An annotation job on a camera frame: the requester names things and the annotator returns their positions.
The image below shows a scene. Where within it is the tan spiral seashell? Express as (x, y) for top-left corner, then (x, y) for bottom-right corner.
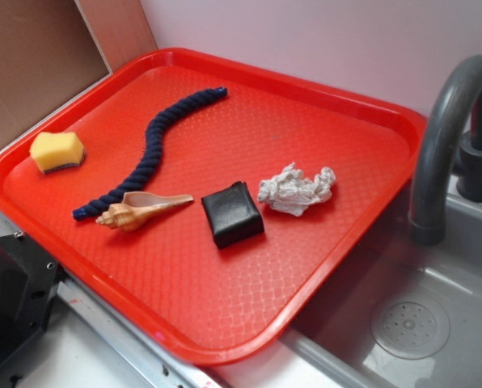
(95, 192), (194, 232)

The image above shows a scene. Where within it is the brown cardboard panel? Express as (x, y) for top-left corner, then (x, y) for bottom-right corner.
(0, 1), (157, 151)

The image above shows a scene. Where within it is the dark blue twisted rope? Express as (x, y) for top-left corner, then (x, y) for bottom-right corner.
(71, 86), (229, 222)

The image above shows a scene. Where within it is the yellow green-backed sponge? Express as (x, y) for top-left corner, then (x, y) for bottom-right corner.
(29, 132), (86, 173)

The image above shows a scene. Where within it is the round sink drain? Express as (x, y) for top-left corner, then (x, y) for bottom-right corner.
(370, 293), (450, 360)

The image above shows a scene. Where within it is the crumpled white cloth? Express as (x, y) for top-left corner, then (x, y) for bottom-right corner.
(257, 162), (336, 217)

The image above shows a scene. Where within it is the black square pouch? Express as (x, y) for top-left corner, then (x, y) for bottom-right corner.
(201, 181), (264, 249)

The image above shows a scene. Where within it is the red plastic tray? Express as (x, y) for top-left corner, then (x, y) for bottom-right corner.
(0, 48), (426, 365)

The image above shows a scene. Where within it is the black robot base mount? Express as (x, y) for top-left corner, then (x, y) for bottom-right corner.
(0, 234), (61, 372)

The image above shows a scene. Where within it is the grey plastic sink basin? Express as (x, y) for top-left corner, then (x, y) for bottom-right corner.
(282, 191), (482, 387)

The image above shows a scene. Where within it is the grey curved faucet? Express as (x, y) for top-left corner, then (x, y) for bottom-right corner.
(408, 55), (482, 246)

